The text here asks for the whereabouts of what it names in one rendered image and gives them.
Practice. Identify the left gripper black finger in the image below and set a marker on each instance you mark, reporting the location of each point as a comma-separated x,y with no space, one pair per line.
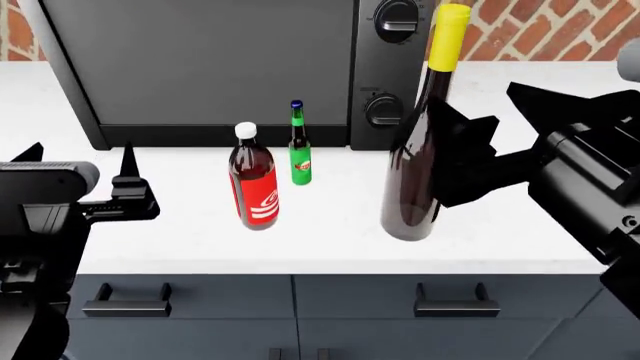
34,154
130,180

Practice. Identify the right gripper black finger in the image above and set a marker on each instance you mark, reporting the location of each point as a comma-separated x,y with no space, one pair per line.
575,110
462,161

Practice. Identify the dark wine bottle yellow cap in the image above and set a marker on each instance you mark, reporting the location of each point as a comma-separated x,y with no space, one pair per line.
410,187

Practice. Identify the black microwave power knob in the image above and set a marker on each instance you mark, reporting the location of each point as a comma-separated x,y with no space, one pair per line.
383,110

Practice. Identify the cola bottle red label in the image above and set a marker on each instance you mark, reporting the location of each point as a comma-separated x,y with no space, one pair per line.
254,187

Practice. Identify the dark grey drawer front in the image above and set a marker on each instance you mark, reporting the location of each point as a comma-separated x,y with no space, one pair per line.
225,296
360,296

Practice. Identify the dark grey cabinet door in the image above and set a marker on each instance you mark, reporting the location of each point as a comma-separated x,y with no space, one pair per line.
175,339
425,339

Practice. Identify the dark grey microwave oven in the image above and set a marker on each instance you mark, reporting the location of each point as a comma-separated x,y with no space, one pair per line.
200,56

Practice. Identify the black microwave timer knob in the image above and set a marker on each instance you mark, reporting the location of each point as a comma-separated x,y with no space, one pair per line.
396,17

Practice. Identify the green soda bottle blue cap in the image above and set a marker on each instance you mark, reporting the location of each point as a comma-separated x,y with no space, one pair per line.
301,165

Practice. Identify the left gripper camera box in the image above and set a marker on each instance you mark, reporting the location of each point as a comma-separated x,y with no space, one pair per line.
45,178

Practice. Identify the right gripper grey camera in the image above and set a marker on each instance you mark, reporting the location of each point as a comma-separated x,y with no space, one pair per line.
630,60

